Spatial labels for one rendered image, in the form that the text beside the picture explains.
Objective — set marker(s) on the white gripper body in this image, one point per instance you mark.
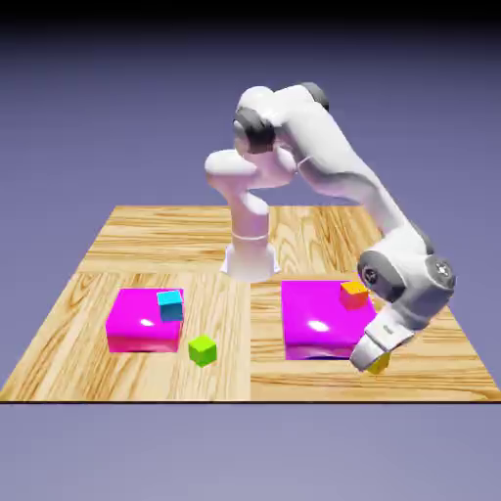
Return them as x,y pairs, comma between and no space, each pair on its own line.
377,338

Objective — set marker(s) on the small yellow cube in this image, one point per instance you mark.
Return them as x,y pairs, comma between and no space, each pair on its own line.
379,364

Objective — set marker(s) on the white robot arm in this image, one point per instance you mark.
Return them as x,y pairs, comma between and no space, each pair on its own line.
332,148

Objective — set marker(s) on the small orange cube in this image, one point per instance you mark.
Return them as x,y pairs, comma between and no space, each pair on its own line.
354,295

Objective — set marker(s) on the small green cube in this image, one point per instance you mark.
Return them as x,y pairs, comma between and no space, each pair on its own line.
202,350

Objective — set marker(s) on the small blue cube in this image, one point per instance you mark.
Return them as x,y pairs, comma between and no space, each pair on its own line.
171,306

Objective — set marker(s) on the large magenta box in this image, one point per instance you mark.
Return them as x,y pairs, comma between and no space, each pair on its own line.
137,325
317,317

